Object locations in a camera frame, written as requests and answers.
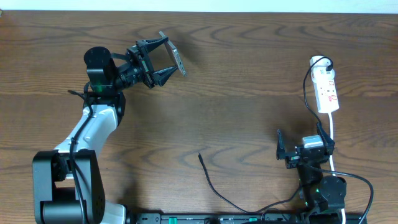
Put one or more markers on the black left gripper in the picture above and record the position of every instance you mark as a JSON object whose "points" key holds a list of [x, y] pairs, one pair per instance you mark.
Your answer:
{"points": [[145, 66]]}

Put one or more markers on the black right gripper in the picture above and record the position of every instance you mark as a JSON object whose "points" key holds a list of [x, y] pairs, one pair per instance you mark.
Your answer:
{"points": [[290, 160]]}

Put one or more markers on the grey Galaxy smartphone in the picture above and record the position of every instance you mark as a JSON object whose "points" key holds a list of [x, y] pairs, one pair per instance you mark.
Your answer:
{"points": [[175, 56]]}

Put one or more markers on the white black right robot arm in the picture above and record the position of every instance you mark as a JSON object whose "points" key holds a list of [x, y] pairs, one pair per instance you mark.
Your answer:
{"points": [[323, 194]]}

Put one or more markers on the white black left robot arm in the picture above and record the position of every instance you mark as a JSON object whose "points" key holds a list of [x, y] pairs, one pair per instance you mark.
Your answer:
{"points": [[67, 183]]}

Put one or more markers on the white power strip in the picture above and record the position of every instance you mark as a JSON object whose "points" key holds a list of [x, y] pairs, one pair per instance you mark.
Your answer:
{"points": [[323, 78]]}

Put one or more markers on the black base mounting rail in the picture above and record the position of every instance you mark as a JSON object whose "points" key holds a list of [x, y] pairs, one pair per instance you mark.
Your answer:
{"points": [[272, 218]]}

